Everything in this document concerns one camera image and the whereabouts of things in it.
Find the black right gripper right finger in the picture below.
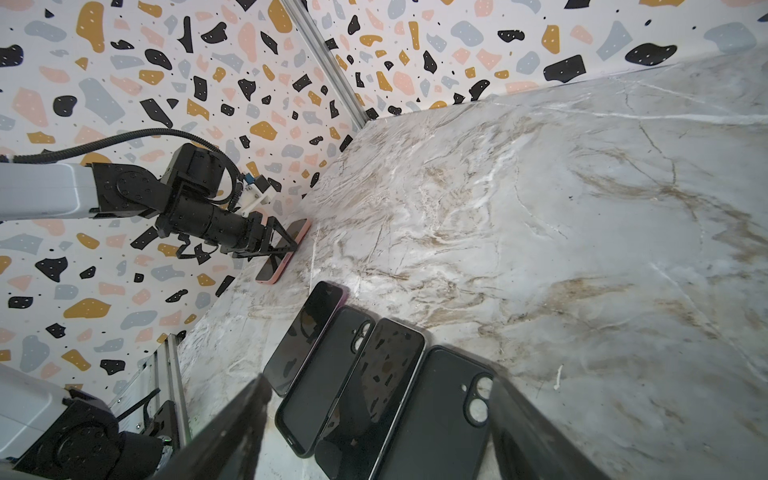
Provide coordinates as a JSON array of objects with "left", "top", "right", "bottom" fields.
[{"left": 489, "top": 376, "right": 607, "bottom": 479}]

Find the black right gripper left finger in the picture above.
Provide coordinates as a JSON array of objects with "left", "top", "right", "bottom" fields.
[{"left": 153, "top": 375, "right": 272, "bottom": 480}]

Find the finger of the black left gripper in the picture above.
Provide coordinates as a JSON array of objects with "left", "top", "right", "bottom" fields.
[{"left": 267, "top": 216, "right": 300, "bottom": 249}]

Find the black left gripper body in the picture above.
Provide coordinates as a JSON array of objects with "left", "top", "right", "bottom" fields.
[{"left": 242, "top": 215, "right": 279, "bottom": 258}]

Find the black phone case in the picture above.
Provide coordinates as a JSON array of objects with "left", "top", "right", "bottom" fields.
[
  {"left": 376, "top": 346, "right": 495, "bottom": 479},
  {"left": 275, "top": 306, "right": 375, "bottom": 458}
]

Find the large black phone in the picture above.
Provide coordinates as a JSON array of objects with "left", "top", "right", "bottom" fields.
[{"left": 263, "top": 281, "right": 347, "bottom": 398}]

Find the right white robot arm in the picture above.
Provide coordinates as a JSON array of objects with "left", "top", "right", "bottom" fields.
[{"left": 11, "top": 376, "right": 606, "bottom": 479}]

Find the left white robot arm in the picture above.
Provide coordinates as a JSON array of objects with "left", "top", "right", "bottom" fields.
[{"left": 1, "top": 143, "right": 310, "bottom": 258}]

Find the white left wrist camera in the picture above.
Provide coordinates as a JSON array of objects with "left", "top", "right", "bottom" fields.
[{"left": 234, "top": 173, "right": 277, "bottom": 217}]

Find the aluminium left corner post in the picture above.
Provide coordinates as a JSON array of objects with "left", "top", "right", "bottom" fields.
[{"left": 283, "top": 0, "right": 369, "bottom": 130}]

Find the black corrugated cable conduit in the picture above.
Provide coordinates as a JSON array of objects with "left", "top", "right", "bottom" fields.
[{"left": 11, "top": 127, "right": 244, "bottom": 205}]

